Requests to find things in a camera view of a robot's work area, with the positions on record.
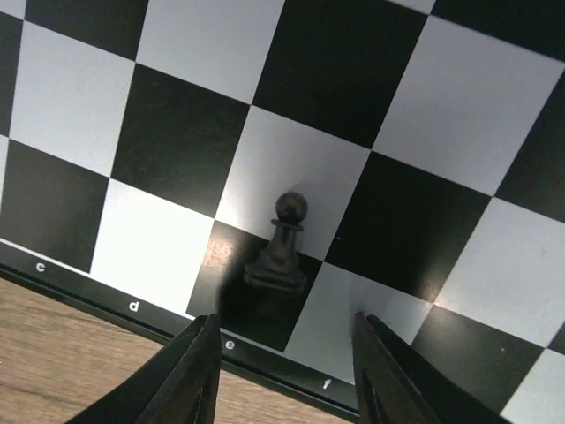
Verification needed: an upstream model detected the black white chess board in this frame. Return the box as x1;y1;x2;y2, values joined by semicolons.
1;1;564;423

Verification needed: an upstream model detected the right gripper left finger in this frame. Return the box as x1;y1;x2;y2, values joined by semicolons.
69;314;221;424

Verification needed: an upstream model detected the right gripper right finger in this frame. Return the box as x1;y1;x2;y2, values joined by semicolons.
352;312;507;424

